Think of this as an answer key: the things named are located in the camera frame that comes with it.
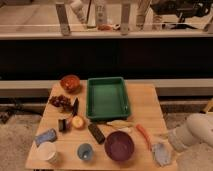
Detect grey blue towel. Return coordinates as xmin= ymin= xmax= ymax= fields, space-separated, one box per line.
xmin=152 ymin=143 xmax=171 ymax=167

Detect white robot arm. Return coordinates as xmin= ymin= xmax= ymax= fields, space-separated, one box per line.
xmin=168 ymin=113 xmax=213 ymax=171

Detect green plastic tray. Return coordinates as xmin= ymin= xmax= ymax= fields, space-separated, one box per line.
xmin=86 ymin=77 xmax=131 ymax=121

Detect orange red bowl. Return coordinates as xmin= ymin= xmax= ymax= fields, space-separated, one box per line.
xmin=60 ymin=75 xmax=80 ymax=93

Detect red yellow apple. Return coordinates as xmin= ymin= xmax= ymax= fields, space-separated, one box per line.
xmin=72 ymin=116 xmax=84 ymax=129

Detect dark grape bunch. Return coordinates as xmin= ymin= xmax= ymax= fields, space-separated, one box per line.
xmin=49 ymin=95 xmax=72 ymax=112

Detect black remote control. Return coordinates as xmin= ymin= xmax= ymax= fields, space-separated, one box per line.
xmin=88 ymin=123 xmax=105 ymax=144

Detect small black box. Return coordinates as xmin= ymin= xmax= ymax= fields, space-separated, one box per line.
xmin=58 ymin=119 xmax=67 ymax=132

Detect purple bowl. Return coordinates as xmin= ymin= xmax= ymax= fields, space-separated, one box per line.
xmin=104 ymin=131 xmax=135 ymax=162

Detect orange carrot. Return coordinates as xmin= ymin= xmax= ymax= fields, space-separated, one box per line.
xmin=136 ymin=124 xmax=152 ymax=151

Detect blue small cup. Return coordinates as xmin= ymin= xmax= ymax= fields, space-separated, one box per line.
xmin=77 ymin=143 xmax=93 ymax=161

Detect white cup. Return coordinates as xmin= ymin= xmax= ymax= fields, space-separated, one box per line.
xmin=37 ymin=142 xmax=58 ymax=163

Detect black tripod stand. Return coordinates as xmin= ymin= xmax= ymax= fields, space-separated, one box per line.
xmin=0 ymin=102 xmax=42 ymax=124

